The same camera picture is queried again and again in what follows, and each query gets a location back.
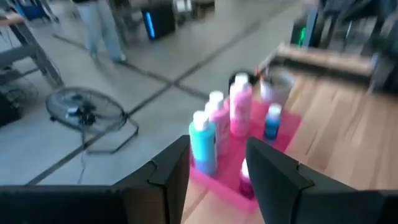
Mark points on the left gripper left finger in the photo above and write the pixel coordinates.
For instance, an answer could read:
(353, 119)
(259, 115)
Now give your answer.
(168, 180)

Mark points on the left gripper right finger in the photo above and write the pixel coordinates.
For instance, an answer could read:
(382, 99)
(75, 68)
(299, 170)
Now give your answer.
(280, 186)

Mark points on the small magenta paint bottle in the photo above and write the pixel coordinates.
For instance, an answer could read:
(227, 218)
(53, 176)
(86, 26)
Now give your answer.
(245, 183)

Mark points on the large teal paint bottle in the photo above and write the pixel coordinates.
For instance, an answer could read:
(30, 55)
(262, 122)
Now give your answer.
(203, 146)

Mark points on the small blue paint bottle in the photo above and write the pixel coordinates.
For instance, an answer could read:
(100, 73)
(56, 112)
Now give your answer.
(272, 124)

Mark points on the large pink paint bottle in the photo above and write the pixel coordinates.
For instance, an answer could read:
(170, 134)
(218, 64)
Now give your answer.
(241, 109)
(220, 130)

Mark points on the pink plastic tray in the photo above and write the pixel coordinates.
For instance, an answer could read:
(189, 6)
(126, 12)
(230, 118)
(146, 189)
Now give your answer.
(230, 174)

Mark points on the beige paper cup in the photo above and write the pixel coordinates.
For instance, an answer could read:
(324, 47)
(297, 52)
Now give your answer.
(278, 90)

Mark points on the black floor fan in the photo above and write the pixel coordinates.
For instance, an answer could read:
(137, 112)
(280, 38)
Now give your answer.
(87, 112)

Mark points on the black box green light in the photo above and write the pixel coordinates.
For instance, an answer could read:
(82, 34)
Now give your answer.
(303, 29)

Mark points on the black computer blue light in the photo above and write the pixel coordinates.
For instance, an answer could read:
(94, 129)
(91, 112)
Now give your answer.
(158, 21)

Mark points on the person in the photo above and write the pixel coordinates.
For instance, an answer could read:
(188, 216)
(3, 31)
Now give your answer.
(99, 28)

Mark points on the grey table wooden top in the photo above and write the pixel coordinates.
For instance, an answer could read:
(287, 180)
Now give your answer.
(31, 53)

